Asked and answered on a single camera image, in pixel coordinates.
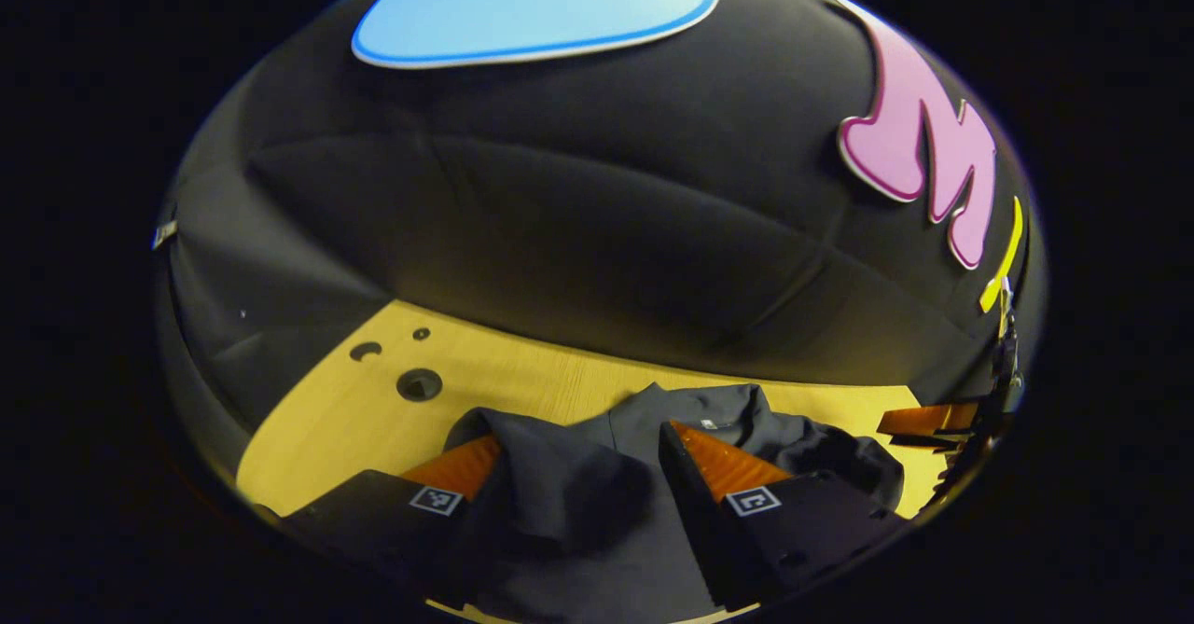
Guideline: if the grey collared shirt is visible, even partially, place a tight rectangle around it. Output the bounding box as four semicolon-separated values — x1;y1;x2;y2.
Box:
443;381;906;624

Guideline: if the black backdrop cloth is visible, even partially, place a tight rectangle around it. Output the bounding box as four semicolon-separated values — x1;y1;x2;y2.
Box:
154;0;1046;438

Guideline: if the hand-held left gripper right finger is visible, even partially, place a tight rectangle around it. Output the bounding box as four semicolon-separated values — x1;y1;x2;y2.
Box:
658;419;908;609

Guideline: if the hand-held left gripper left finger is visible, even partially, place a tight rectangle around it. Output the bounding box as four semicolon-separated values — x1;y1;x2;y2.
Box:
280;433;505;597

